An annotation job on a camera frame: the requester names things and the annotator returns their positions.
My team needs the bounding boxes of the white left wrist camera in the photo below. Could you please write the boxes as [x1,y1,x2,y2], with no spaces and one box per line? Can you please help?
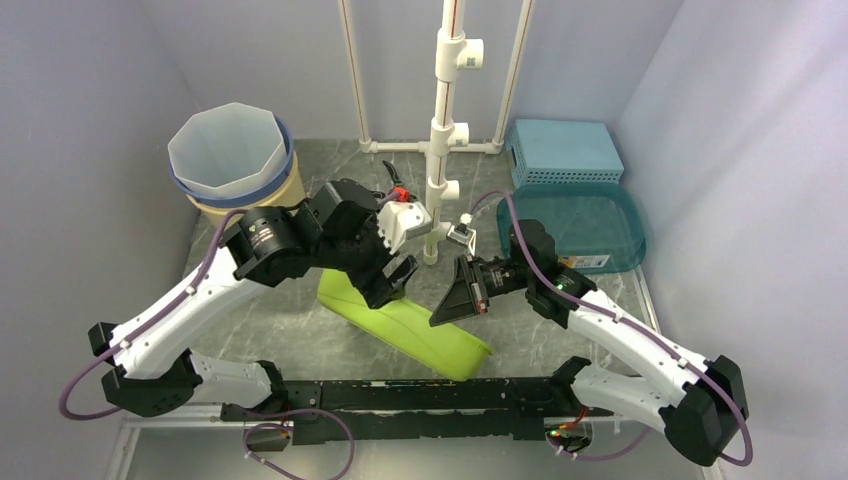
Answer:
[377,192,433,254]

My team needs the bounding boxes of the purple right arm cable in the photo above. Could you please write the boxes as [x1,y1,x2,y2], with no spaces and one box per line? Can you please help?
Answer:
[470,190,755,468]

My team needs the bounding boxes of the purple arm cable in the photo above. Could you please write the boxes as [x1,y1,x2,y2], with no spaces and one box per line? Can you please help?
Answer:
[470,190,755,468]
[58,190,405,480]

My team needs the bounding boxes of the white PVC pipe frame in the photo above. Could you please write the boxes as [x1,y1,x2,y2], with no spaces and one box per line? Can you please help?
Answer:
[338,1,535,266]

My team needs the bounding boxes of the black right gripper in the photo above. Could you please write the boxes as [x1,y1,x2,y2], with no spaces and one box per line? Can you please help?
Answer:
[429,254,533,327]

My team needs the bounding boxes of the blue bucket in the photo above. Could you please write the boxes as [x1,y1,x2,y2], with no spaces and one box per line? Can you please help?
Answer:
[168,113,295,210]

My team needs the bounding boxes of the black handled pliers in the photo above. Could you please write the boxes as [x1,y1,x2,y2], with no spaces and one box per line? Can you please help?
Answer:
[382,160,405,190]

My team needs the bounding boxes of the lime green plastic tub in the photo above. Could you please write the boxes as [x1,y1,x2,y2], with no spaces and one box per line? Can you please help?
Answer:
[317,269,493,381]

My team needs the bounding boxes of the beige plastic bucket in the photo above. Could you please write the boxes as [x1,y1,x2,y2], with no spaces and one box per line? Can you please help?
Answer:
[188,153,306,227]

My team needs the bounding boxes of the translucent white faceted bin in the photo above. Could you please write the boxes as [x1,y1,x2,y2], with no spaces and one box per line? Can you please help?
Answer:
[167,101,291,201]

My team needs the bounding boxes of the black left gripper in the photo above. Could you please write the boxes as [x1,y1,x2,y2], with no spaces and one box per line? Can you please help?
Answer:
[315,205,418,307]

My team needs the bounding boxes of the light blue perforated basket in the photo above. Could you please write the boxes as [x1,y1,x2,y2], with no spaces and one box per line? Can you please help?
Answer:
[504,119,624,187]

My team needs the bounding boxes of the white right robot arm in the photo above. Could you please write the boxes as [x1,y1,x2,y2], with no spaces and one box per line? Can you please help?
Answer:
[429,220,753,466]

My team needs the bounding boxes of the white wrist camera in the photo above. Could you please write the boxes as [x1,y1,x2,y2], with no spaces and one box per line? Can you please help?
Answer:
[377,192,433,254]
[446,213,477,260]

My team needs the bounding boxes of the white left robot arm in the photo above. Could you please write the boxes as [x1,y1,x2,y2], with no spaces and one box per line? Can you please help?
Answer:
[89,179,432,420]

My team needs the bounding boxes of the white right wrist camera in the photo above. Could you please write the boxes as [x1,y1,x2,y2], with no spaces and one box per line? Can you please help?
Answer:
[446,213,477,260]

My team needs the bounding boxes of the teal translucent plastic tub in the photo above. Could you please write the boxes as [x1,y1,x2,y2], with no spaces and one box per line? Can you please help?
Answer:
[512,182,647,275]

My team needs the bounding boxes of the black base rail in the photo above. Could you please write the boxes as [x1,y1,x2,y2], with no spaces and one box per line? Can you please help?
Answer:
[220,357,590,445]

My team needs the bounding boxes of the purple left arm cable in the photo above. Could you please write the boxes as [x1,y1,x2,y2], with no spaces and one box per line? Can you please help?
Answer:
[58,190,405,480]

